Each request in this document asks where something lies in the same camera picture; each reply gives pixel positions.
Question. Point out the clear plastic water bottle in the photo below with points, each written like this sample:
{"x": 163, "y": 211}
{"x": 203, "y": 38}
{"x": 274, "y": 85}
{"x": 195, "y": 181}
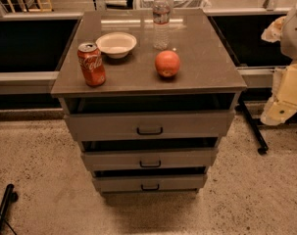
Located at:
{"x": 161, "y": 21}

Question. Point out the white wire basket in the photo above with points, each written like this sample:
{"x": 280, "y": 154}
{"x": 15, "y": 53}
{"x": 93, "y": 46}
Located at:
{"x": 180, "y": 4}

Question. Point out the white bowl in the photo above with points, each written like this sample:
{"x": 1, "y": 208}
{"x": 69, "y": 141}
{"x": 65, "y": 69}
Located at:
{"x": 116, "y": 45}

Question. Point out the grey bottom drawer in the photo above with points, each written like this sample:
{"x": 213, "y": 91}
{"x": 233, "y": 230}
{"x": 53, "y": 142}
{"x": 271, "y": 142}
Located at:
{"x": 149, "y": 183}

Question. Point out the red apple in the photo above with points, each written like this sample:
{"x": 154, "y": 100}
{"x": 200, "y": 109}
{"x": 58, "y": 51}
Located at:
{"x": 167, "y": 63}

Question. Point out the black stand leg left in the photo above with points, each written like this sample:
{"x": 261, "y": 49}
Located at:
{"x": 10, "y": 196}

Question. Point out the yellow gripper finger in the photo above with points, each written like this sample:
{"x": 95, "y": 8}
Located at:
{"x": 273, "y": 32}

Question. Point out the grey top drawer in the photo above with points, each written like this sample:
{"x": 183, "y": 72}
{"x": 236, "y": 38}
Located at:
{"x": 103, "y": 127}

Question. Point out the black stand leg right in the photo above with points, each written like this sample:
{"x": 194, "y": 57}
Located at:
{"x": 255, "y": 125}

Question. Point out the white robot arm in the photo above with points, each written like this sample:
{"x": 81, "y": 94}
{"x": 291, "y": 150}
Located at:
{"x": 288, "y": 38}

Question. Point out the grey drawer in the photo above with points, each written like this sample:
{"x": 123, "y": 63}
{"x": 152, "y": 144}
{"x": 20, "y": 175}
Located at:
{"x": 148, "y": 159}
{"x": 149, "y": 183}
{"x": 103, "y": 127}

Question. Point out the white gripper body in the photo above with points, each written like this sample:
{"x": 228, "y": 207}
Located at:
{"x": 294, "y": 36}

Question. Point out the black stand leg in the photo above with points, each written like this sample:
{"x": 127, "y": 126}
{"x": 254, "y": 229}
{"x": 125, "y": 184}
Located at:
{"x": 10, "y": 196}
{"x": 255, "y": 125}

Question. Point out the grey middle drawer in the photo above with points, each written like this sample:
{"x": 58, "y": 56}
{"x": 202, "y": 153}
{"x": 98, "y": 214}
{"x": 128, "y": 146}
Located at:
{"x": 148, "y": 159}

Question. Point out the red cola can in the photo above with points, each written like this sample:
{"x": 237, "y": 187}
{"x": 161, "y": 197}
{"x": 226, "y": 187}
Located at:
{"x": 90, "y": 61}

